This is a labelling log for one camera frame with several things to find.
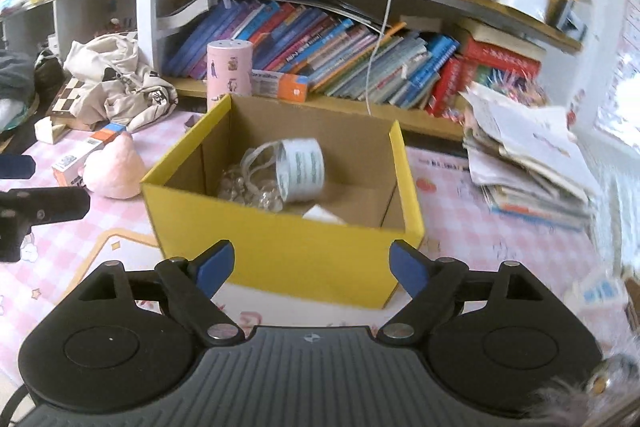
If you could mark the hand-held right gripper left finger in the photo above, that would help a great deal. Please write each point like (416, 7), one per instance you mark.
(215, 267)

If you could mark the pink plush heart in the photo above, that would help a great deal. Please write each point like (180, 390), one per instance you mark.
(115, 169)

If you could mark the white wooden bookshelf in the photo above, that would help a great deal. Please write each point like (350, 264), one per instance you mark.
(145, 7)

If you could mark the grey furry cuff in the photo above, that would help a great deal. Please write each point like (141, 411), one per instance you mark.
(575, 397)

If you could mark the orange box on shelf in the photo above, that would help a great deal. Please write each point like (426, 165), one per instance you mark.
(287, 87)

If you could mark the row of colourful books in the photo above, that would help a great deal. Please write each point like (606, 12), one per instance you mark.
(350, 52)

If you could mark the white printed tape roll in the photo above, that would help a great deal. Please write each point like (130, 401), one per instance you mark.
(302, 167)

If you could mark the pink wall calendar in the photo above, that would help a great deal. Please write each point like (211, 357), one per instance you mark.
(631, 12)

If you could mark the yellow cardboard box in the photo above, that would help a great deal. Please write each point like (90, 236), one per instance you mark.
(280, 257)

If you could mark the small white box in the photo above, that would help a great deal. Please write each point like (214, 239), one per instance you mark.
(322, 216)

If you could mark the black bag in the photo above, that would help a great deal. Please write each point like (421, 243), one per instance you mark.
(50, 74)

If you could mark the grey cloth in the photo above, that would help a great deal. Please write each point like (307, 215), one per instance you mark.
(15, 74)

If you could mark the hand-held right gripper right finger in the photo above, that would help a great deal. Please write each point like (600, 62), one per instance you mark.
(407, 267)

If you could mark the stack of papers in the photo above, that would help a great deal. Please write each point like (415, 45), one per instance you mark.
(530, 162)

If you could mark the pink checked tablecloth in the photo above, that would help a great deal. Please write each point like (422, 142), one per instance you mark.
(65, 267)

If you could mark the orange white carton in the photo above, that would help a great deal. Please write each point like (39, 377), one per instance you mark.
(75, 159)

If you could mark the wooden chessboard box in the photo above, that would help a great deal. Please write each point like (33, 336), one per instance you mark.
(67, 99)

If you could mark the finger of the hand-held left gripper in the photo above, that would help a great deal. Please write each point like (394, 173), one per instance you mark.
(17, 167)
(50, 204)

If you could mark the pink cylinder tumbler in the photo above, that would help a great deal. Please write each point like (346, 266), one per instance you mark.
(229, 67)

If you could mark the beige cloth bag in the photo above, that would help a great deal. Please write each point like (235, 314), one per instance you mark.
(115, 72)

